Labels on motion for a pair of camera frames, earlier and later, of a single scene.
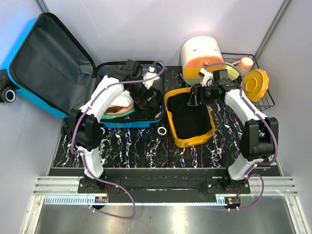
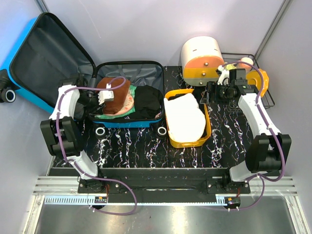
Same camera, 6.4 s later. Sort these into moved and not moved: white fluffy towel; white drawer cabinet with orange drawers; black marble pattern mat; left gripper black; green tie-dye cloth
Moved: white fluffy towel; left gripper black
Not moved: black marble pattern mat; white drawer cabinet with orange drawers; green tie-dye cloth
